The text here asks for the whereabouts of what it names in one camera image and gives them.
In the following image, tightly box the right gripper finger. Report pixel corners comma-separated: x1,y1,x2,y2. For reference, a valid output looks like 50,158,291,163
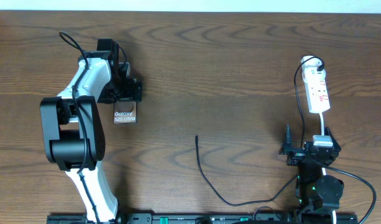
283,125,292,148
324,126,339,146

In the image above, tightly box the Galaxy S25 Ultra smartphone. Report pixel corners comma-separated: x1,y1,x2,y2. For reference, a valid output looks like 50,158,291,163
113,101,137,124

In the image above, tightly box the black charging cable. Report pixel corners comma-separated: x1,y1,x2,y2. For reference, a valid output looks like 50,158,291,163
195,56,326,207

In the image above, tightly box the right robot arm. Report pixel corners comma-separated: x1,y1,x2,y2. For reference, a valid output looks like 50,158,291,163
279,126,344,223

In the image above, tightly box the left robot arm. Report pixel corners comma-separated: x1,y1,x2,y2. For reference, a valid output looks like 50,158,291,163
40,33,142,223

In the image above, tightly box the white power strip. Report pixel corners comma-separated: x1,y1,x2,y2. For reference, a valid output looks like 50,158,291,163
301,55,330,114

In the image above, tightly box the white power strip cord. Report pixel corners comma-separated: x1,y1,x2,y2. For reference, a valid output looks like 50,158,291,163
318,112,337,224

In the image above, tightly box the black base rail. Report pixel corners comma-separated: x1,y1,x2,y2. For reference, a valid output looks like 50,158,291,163
46,212,358,224

